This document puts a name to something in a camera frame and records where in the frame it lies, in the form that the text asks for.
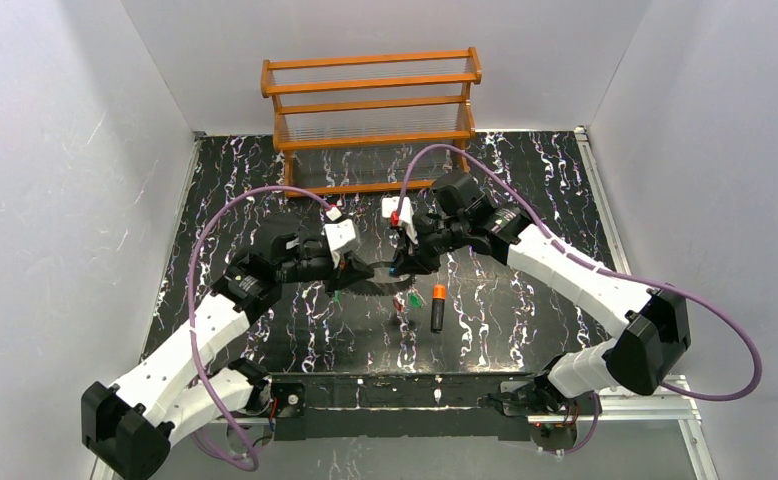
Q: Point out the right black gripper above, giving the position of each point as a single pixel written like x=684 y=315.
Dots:
x=410 y=254

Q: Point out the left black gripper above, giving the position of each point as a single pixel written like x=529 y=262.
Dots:
x=339 y=268

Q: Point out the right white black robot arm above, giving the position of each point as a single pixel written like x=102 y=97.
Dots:
x=648 y=328

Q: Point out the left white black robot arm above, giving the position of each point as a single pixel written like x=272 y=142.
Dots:
x=184 y=358

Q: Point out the orange capped black marker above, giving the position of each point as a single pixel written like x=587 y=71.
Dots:
x=439 y=295

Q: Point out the orange wooden shelf rack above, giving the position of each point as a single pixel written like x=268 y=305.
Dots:
x=370 y=100

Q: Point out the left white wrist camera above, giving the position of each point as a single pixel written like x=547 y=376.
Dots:
x=341 y=234

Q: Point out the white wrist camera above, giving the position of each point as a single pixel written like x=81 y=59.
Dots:
x=341 y=234
x=399 y=214

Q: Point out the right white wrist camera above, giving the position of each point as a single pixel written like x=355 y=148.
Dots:
x=399 y=214

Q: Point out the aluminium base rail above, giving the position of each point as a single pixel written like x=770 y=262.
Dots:
x=292 y=407

